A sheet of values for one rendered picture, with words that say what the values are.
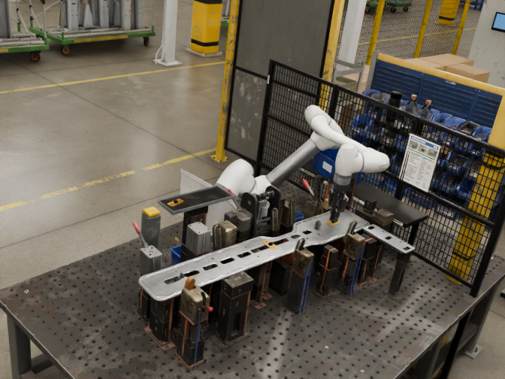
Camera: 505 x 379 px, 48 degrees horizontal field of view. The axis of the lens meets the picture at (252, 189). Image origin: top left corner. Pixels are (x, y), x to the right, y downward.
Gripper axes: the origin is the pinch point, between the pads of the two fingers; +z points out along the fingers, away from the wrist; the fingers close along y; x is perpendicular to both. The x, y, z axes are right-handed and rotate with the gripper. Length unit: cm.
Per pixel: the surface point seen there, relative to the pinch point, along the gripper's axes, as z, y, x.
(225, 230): -3, 13, 66
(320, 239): 4.6, -9.0, 19.4
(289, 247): 4.5, -6.2, 39.0
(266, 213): -0.2, 19.3, 33.1
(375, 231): 4.6, -18.7, -13.9
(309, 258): 1.3, -21.9, 41.6
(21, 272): 105, 175, 111
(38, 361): 81, 62, 142
